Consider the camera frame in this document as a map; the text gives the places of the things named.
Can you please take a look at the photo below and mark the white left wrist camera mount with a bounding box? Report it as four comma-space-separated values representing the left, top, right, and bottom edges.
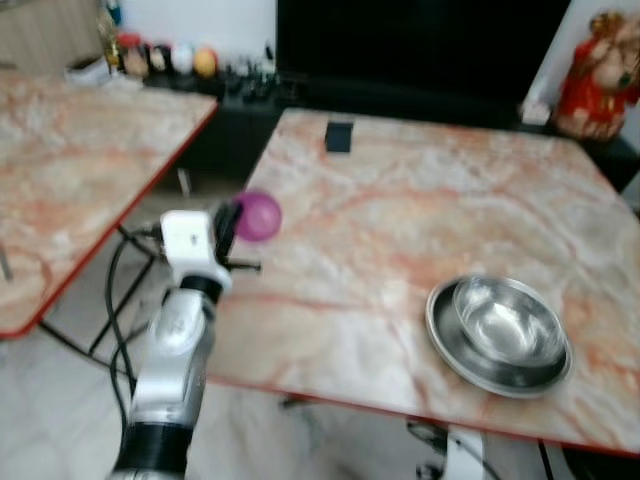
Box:
159, 209, 234, 290

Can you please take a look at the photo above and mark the small white figurine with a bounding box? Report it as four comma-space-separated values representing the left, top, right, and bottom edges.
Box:
170, 42, 195, 76

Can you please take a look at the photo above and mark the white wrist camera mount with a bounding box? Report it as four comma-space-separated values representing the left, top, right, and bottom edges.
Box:
159, 209, 234, 290
444, 426, 489, 480

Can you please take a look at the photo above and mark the red and gold figurine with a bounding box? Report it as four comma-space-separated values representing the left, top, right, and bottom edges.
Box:
552, 9, 640, 141

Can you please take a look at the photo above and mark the small red figurine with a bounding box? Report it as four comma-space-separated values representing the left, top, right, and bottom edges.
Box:
117, 32, 148, 78

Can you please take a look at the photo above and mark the purple plastic cup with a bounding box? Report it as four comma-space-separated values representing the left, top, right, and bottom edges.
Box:
236, 189, 283, 244

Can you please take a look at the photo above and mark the white flat box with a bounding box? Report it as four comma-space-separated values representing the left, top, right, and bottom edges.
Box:
64, 54, 113, 87

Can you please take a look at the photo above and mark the black cable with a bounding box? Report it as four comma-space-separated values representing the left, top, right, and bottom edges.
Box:
40, 225, 166, 421

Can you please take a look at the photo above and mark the small black box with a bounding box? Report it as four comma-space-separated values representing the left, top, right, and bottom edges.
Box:
325, 120, 354, 155

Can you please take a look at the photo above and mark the small yellow figurine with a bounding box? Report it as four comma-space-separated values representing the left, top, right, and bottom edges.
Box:
193, 47, 219, 79

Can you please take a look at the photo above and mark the black television screen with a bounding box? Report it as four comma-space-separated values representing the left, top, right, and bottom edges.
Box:
276, 0, 572, 107

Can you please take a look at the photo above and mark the steel bowl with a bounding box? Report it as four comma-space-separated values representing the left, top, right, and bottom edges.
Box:
452, 276, 568, 370

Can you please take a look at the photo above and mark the round steel plate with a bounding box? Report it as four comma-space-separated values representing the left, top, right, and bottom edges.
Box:
425, 277, 575, 400

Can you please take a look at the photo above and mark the small dark figurine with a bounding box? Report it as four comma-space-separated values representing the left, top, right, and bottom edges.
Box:
148, 42, 171, 75

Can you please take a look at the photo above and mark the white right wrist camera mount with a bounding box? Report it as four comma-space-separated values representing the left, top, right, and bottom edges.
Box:
444, 426, 489, 480

